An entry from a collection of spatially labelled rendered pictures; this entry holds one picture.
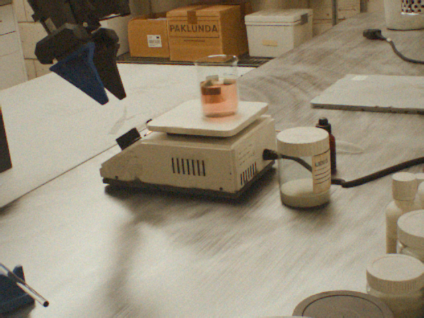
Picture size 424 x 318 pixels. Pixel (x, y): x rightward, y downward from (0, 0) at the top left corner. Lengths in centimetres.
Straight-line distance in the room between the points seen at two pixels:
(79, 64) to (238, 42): 249
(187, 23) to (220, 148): 247
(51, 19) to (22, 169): 24
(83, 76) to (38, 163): 23
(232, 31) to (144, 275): 265
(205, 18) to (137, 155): 237
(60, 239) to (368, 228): 34
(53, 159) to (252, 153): 34
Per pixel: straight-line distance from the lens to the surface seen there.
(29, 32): 445
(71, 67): 89
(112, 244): 78
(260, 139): 89
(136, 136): 93
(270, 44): 323
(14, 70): 402
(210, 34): 323
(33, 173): 103
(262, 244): 74
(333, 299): 50
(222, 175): 84
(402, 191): 66
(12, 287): 69
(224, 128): 82
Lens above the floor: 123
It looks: 19 degrees down
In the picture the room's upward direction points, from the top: 5 degrees counter-clockwise
